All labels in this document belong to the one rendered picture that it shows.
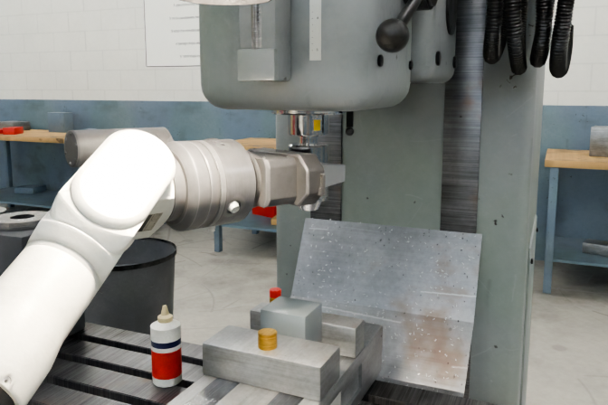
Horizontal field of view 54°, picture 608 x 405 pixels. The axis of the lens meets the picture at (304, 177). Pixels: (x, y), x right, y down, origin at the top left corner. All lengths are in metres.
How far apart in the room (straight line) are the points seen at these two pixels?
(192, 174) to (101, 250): 0.12
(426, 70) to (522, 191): 0.34
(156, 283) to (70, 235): 2.10
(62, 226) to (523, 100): 0.74
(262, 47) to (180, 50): 5.33
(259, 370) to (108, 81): 5.85
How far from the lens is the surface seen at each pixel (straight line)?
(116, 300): 2.55
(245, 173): 0.58
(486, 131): 1.01
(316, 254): 1.09
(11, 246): 0.98
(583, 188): 4.88
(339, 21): 0.58
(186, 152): 0.57
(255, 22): 0.57
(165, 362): 0.85
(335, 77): 0.58
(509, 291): 1.06
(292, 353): 0.69
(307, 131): 0.67
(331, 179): 0.68
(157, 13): 6.07
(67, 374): 0.94
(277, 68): 0.57
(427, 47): 0.76
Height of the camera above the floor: 1.33
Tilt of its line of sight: 9 degrees down
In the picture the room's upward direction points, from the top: straight up
